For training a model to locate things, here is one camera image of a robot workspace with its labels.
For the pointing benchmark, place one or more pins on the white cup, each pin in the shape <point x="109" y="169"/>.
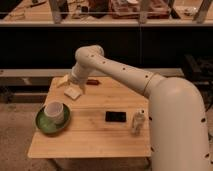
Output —
<point x="55" y="112"/>

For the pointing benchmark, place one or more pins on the small clear plastic bottle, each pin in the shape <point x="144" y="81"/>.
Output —
<point x="137" y="122"/>

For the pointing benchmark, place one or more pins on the wooden folding table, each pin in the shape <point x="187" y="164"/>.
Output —
<point x="88" y="135"/>

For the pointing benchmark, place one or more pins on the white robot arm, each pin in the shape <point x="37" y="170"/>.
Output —
<point x="178" y="124"/>

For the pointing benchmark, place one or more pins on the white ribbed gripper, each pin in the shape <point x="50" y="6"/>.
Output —
<point x="78" y="76"/>

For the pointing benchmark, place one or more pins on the green plate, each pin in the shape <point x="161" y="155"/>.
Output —
<point x="46" y="126"/>

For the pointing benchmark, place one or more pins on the black rectangular phone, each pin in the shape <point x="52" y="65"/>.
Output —
<point x="112" y="116"/>

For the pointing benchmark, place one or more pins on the wooden workbench with clutter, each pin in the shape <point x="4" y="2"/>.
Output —
<point x="107" y="13"/>

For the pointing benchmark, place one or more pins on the dark red small object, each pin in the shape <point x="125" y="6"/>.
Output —
<point x="92" y="82"/>

